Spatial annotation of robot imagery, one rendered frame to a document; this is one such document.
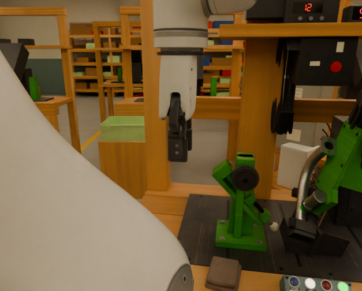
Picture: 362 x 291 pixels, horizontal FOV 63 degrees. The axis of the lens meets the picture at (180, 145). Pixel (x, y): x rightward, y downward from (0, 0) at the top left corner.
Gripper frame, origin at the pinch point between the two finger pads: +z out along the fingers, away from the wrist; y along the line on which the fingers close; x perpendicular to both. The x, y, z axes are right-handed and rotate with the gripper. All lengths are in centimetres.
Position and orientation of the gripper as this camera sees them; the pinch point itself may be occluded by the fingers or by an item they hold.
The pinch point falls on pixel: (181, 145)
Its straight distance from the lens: 51.0
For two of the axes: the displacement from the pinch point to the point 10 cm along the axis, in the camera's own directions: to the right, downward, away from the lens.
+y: -1.6, 3.0, -9.4
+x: 9.9, 0.5, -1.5
